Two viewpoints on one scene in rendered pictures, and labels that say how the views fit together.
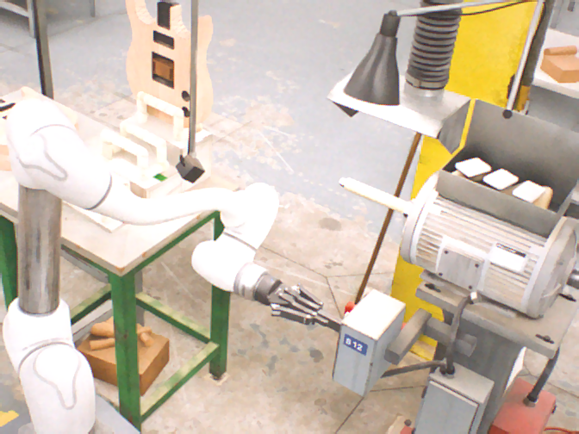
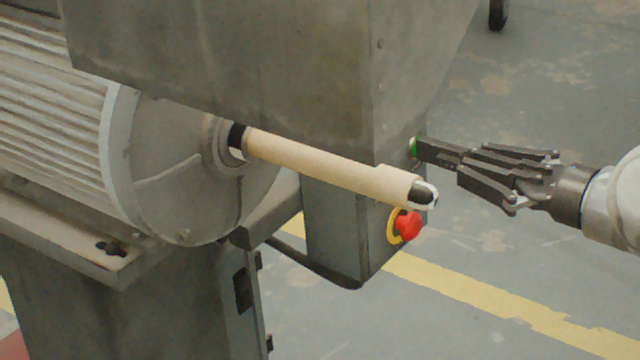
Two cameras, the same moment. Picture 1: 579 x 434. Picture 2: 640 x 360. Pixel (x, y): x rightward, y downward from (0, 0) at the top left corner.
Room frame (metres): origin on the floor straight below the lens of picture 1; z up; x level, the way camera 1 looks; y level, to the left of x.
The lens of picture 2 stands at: (2.40, -0.13, 1.73)
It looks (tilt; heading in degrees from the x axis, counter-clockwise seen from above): 33 degrees down; 189
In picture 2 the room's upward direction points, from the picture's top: 5 degrees counter-clockwise
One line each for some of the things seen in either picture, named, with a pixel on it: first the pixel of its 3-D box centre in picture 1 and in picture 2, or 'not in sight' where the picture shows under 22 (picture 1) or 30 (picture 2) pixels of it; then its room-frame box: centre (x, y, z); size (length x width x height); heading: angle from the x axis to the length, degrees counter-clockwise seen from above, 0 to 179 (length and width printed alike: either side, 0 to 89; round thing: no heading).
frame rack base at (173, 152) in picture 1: (167, 149); not in sight; (2.19, 0.42, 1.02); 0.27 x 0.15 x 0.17; 57
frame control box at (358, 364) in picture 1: (395, 356); (315, 195); (1.33, -0.31, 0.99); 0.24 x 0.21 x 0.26; 60
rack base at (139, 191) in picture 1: (134, 176); not in sight; (2.06, 0.51, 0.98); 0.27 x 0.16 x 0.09; 57
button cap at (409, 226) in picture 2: not in sight; (404, 224); (1.38, -0.19, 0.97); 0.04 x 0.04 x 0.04; 60
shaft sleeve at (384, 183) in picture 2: (376, 195); (331, 165); (1.66, -0.23, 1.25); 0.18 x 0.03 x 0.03; 60
